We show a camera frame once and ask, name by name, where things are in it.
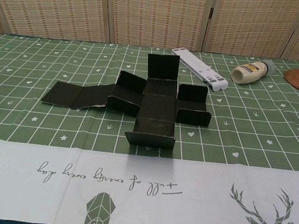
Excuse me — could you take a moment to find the black foldable cardboard box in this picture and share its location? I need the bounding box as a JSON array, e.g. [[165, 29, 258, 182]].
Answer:
[[37, 43, 218, 152]]

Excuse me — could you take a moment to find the white folding plastic stand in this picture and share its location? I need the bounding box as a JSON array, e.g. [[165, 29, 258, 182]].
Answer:
[[167, 46, 232, 93]]

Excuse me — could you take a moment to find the folding bamboo screen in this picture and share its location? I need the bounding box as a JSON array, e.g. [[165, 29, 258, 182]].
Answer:
[[0, 0, 299, 63]]

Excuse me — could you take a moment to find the green checked tablecloth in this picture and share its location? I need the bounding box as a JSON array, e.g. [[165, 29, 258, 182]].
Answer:
[[0, 31, 299, 224]]

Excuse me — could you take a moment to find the mayonnaise squeeze bottle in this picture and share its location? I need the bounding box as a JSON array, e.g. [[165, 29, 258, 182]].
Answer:
[[230, 57, 276, 89]]

